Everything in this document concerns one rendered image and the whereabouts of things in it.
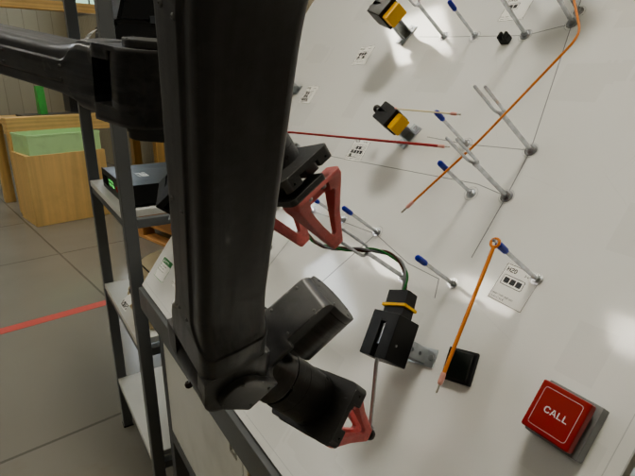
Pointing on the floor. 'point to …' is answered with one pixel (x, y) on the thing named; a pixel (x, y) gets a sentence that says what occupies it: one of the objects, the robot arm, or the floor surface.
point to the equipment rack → (158, 426)
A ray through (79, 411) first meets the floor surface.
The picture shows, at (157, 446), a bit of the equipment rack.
